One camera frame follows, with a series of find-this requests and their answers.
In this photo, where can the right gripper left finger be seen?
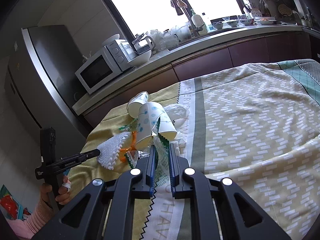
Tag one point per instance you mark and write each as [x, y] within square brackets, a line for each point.
[104, 209]

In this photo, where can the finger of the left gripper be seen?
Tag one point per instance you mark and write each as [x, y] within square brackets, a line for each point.
[89, 154]

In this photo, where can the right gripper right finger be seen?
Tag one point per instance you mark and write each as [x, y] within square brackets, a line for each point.
[219, 209]

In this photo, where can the white foam fruit net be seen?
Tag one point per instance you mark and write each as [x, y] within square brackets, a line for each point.
[110, 149]

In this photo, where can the green clear plastic wrapper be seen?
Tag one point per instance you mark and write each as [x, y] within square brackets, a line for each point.
[160, 143]

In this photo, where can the blue dotted paper cup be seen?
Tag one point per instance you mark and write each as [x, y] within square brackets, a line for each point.
[149, 113]

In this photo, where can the pink sleeve left forearm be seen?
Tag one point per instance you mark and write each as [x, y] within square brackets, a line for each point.
[26, 229]

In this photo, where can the kitchen counter with cabinets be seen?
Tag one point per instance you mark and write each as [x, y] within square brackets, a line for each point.
[256, 44]

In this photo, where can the kitchen faucet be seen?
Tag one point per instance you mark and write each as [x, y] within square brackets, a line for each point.
[181, 9]

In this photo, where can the small orange peel piece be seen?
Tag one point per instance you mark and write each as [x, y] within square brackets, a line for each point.
[128, 145]

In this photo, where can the lying white paper cup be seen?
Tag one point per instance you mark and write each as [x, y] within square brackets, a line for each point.
[136, 102]

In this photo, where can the grey refrigerator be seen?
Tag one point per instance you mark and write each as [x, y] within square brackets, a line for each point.
[42, 87]

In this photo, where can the white microwave oven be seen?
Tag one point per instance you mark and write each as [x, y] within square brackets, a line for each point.
[105, 65]

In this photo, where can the crumpled white tissue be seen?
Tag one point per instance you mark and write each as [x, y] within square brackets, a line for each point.
[178, 114]

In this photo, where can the white ceramic bowl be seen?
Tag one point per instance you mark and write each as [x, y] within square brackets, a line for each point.
[140, 59]

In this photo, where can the glass kettle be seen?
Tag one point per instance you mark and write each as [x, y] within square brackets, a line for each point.
[143, 43]

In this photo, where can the white soap bottle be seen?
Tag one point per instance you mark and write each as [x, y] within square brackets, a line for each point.
[199, 23]

